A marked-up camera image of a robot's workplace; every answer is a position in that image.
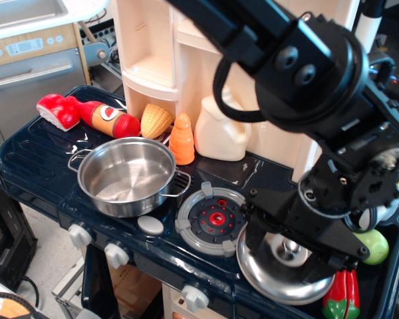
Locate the yellow toy corn cob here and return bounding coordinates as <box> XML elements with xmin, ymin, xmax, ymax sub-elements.
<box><xmin>140</xmin><ymin>104</ymin><xmax>173</xmax><ymax>139</ymax></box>

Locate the grey stove knob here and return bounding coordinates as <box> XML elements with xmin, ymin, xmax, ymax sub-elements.
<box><xmin>68</xmin><ymin>224</ymin><xmax>93</xmax><ymax>249</ymax></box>
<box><xmin>181</xmin><ymin>285</ymin><xmax>209</xmax><ymax>312</ymax></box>
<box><xmin>104</xmin><ymin>243</ymin><xmax>130</xmax><ymax>269</ymax></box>

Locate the navy toy kitchen counter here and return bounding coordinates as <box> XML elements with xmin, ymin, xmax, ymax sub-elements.
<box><xmin>0</xmin><ymin>84</ymin><xmax>399</xmax><ymax>319</ymax></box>

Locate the cream toy detergent jug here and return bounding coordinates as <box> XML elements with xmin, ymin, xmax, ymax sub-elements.
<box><xmin>194</xmin><ymin>96</ymin><xmax>251</xmax><ymax>161</ymax></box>

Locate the red white toy sushi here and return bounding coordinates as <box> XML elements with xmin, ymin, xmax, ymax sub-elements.
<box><xmin>36</xmin><ymin>94</ymin><xmax>80</xmax><ymax>132</ymax></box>

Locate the grey stove knob left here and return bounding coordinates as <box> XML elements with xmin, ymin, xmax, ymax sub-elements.
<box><xmin>68</xmin><ymin>224</ymin><xmax>93</xmax><ymax>249</ymax></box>

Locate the grey stove knob middle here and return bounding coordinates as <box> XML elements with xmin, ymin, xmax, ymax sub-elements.
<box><xmin>104</xmin><ymin>243</ymin><xmax>130</xmax><ymax>269</ymax></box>

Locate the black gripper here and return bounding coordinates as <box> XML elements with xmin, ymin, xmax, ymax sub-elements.
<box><xmin>241</xmin><ymin>162</ymin><xmax>369</xmax><ymax>282</ymax></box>

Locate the grey toy stove burner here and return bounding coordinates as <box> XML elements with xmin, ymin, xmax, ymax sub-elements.
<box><xmin>175</xmin><ymin>182</ymin><xmax>246</xmax><ymax>257</ymax></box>

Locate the grey stove knob right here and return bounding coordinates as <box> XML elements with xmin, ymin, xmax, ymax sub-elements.
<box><xmin>181</xmin><ymin>285</ymin><xmax>209</xmax><ymax>312</ymax></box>

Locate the silver toy dishwasher unit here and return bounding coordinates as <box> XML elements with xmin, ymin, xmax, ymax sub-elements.
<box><xmin>0</xmin><ymin>1</ymin><xmax>108</xmax><ymax>147</ymax></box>

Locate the grey oval button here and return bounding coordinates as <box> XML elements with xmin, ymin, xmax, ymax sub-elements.
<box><xmin>137</xmin><ymin>215</ymin><xmax>164</xmax><ymax>236</ymax></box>

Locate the red toy chili pepper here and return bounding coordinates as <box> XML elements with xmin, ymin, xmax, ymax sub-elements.
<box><xmin>322</xmin><ymin>270</ymin><xmax>360</xmax><ymax>319</ymax></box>

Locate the orange toy cone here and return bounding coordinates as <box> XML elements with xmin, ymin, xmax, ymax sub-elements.
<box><xmin>169</xmin><ymin>113</ymin><xmax>195</xmax><ymax>165</ymax></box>

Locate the black equipment case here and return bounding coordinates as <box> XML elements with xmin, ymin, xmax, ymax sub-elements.
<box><xmin>0</xmin><ymin>186</ymin><xmax>37</xmax><ymax>291</ymax></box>

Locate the stainless steel pot lid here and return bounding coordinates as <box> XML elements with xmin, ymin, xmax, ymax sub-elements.
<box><xmin>236</xmin><ymin>228</ymin><xmax>334</xmax><ymax>306</ymax></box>

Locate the red toy ketchup bottle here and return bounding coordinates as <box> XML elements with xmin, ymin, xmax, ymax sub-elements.
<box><xmin>66</xmin><ymin>96</ymin><xmax>140</xmax><ymax>139</ymax></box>

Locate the white metal stand frame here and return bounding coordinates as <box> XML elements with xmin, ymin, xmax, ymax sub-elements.
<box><xmin>354</xmin><ymin>0</ymin><xmax>386</xmax><ymax>53</ymax></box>

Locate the green toy apple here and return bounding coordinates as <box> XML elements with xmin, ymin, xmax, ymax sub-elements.
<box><xmin>353</xmin><ymin>229</ymin><xmax>389</xmax><ymax>266</ymax></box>

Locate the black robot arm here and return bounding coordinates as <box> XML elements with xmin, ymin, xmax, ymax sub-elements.
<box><xmin>173</xmin><ymin>1</ymin><xmax>399</xmax><ymax>282</ymax></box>

